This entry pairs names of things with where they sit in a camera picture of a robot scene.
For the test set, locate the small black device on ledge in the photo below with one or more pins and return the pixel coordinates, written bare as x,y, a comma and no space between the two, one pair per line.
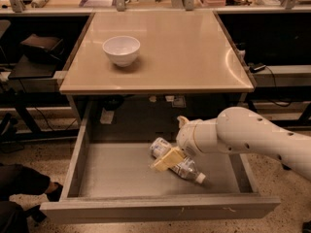
254,68

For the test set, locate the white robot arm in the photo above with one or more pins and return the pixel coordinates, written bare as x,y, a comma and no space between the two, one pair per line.
235,130

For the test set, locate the clear plastic water bottle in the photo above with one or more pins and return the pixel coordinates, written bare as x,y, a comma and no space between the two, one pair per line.
173,158

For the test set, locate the black shoe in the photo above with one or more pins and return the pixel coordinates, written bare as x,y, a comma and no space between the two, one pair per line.
54,192

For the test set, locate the person's dark trouser leg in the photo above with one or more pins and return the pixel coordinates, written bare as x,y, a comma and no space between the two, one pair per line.
18,179

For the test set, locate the open grey metal drawer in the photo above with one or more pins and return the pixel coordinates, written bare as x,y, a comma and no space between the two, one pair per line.
110,179

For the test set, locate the dark bag on shelf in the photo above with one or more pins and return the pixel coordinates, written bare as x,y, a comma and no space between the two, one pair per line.
42,49

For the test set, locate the white ceramic bowl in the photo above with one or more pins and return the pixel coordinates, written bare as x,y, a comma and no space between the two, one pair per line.
122,50

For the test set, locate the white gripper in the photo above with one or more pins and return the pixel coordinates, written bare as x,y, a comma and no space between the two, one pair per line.
186,137

